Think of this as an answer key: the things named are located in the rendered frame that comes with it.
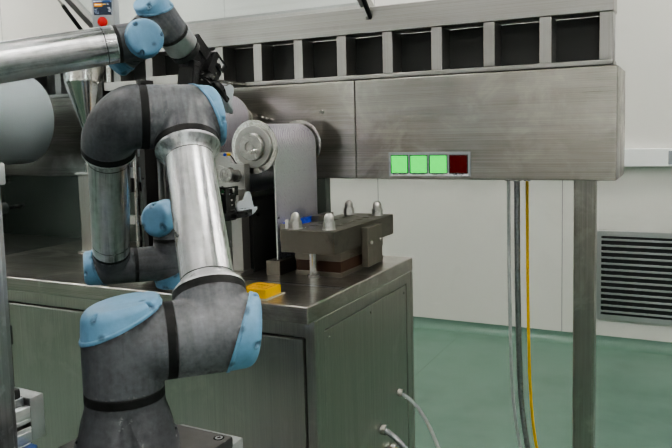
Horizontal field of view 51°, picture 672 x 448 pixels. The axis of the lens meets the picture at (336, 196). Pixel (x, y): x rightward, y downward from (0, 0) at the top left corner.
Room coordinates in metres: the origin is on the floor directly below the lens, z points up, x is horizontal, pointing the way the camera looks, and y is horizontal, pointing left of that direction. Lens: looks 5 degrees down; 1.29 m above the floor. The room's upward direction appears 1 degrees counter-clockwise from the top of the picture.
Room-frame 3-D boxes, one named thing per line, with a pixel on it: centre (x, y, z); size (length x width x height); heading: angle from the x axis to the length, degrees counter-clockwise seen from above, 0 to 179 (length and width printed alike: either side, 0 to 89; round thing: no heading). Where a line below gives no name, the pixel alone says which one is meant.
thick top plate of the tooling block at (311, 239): (2.00, -0.01, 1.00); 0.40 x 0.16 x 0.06; 153
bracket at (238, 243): (1.91, 0.27, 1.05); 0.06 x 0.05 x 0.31; 153
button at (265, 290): (1.65, 0.18, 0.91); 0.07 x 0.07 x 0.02; 63
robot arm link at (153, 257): (1.52, 0.38, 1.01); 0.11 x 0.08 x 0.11; 110
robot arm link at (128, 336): (1.02, 0.31, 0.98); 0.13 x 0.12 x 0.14; 110
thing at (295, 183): (2.02, 0.11, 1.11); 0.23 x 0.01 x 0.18; 153
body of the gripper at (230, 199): (1.66, 0.29, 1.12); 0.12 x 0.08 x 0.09; 153
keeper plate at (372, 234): (1.97, -0.10, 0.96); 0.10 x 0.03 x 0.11; 153
